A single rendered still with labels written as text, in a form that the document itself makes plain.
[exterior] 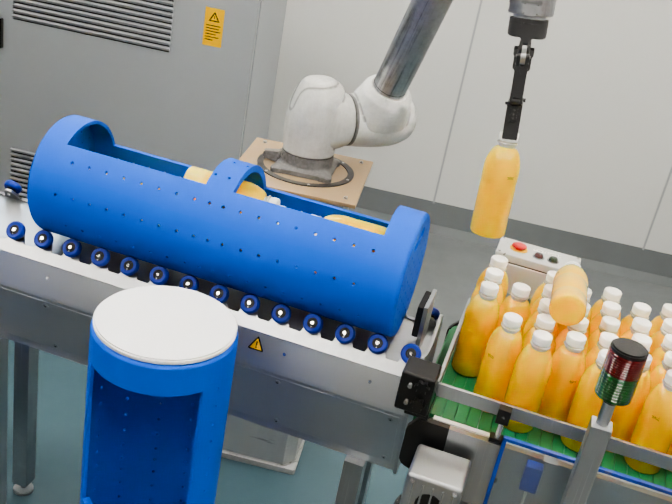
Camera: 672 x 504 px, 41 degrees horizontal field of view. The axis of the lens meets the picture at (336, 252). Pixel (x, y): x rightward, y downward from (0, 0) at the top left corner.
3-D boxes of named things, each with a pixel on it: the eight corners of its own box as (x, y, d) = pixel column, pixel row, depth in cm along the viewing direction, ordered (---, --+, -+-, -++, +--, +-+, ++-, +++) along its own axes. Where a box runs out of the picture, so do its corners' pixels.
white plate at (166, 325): (92, 282, 184) (92, 287, 185) (93, 359, 160) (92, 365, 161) (228, 286, 192) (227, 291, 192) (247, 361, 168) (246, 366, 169)
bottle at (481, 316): (457, 378, 201) (479, 299, 192) (446, 359, 207) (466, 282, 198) (488, 378, 203) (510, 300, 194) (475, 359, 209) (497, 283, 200)
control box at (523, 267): (491, 271, 230) (501, 234, 225) (569, 293, 226) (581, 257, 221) (485, 287, 221) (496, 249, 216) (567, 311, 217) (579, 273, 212)
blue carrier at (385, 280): (94, 195, 236) (90, 95, 220) (417, 291, 218) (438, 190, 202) (30, 251, 213) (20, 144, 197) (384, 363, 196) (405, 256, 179)
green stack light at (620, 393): (594, 380, 159) (603, 357, 157) (631, 391, 158) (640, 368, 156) (593, 399, 154) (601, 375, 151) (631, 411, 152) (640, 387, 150)
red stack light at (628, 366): (603, 356, 157) (610, 337, 155) (640, 367, 156) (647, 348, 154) (601, 374, 151) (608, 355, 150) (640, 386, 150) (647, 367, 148)
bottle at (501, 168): (462, 226, 191) (483, 133, 185) (491, 227, 195) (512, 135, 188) (481, 239, 185) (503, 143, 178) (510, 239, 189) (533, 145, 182)
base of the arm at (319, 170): (270, 149, 279) (272, 132, 276) (340, 164, 277) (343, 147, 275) (255, 168, 262) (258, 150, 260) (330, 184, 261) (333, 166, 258)
